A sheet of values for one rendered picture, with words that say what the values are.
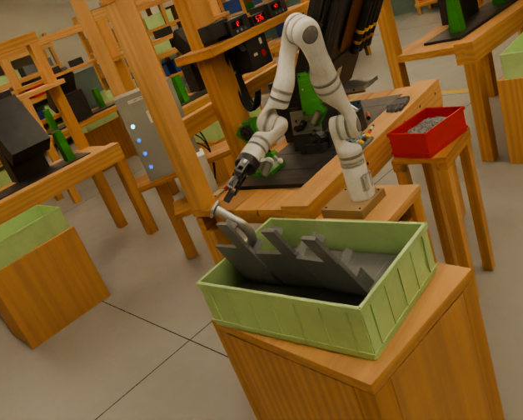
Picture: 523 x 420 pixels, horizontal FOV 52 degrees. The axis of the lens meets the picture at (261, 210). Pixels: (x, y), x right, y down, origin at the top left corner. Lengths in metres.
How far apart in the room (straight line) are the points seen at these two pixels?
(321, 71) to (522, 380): 1.48
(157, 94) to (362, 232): 1.13
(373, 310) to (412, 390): 0.27
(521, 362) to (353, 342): 1.22
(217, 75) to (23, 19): 10.28
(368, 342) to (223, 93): 1.62
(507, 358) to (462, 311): 0.89
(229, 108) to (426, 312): 1.54
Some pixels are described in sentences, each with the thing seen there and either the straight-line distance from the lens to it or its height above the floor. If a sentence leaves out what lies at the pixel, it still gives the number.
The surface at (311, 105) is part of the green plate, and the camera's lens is 2.70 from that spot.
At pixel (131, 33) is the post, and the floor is 1.72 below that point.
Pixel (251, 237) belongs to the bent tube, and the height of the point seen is 1.06.
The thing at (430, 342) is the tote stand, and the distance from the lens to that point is 1.59.
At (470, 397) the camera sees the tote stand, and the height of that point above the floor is 0.41.
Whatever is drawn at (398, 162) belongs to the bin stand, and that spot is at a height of 0.79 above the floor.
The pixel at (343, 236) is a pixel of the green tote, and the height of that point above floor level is 0.90.
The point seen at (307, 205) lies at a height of 0.90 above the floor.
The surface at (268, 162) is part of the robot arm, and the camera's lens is 1.70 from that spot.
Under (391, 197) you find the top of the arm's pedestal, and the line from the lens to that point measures 2.10.
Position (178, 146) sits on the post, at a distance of 2.45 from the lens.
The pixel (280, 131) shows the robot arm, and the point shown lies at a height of 1.28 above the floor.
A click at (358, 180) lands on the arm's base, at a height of 0.97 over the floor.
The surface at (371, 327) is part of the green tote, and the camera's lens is 1.42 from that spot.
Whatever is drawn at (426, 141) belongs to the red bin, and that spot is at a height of 0.88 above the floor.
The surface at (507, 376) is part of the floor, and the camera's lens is 2.50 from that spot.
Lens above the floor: 1.74
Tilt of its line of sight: 22 degrees down
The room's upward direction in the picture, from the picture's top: 21 degrees counter-clockwise
